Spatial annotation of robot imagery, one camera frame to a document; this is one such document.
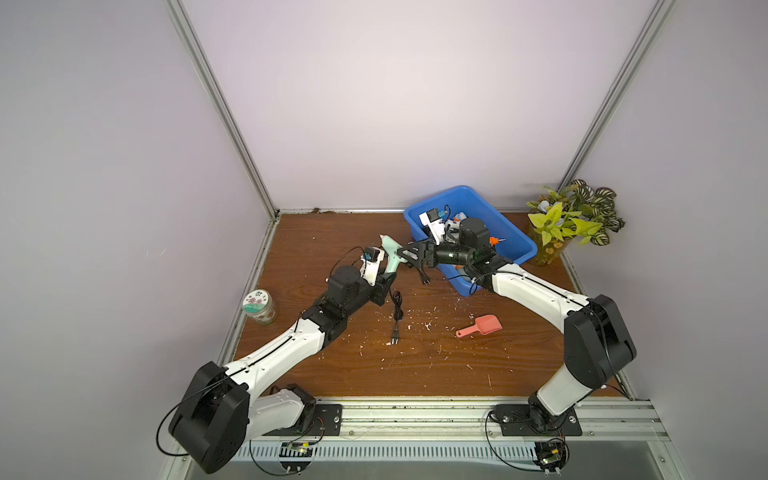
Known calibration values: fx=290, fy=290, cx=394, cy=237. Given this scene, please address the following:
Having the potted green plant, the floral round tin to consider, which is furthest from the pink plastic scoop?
the floral round tin

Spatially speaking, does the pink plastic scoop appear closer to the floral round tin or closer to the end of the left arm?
the end of the left arm

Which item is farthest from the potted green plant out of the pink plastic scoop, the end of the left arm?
the end of the left arm

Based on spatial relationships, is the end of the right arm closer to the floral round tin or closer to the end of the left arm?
the end of the left arm

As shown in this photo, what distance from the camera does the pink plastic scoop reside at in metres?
0.87

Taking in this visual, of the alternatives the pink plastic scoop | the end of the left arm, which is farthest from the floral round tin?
the pink plastic scoop

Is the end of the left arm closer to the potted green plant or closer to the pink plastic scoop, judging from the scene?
the pink plastic scoop

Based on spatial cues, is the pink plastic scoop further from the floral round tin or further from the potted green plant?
the floral round tin

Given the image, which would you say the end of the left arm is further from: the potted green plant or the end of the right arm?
the potted green plant

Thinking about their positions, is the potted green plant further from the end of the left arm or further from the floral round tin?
the floral round tin

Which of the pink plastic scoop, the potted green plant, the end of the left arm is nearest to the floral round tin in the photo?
the end of the left arm
